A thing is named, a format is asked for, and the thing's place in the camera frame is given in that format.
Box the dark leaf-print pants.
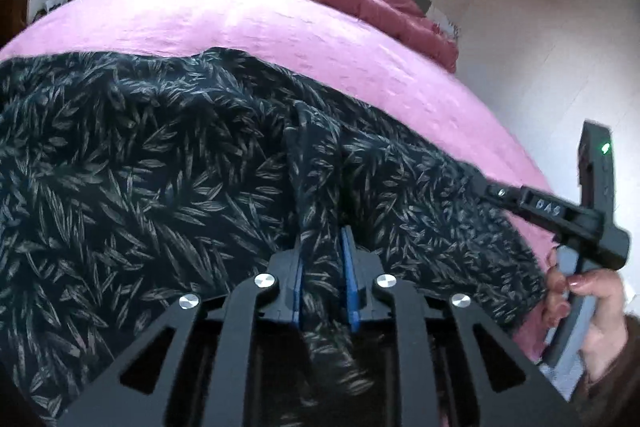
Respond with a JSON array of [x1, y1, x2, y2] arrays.
[[1, 48, 546, 426]]

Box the white printed box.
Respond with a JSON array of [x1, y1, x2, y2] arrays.
[[44, 0, 68, 13]]

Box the person's right hand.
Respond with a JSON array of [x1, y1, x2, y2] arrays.
[[542, 248, 629, 383]]

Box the pink bed sheet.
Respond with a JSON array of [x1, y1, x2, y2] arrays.
[[0, 0, 557, 363]]

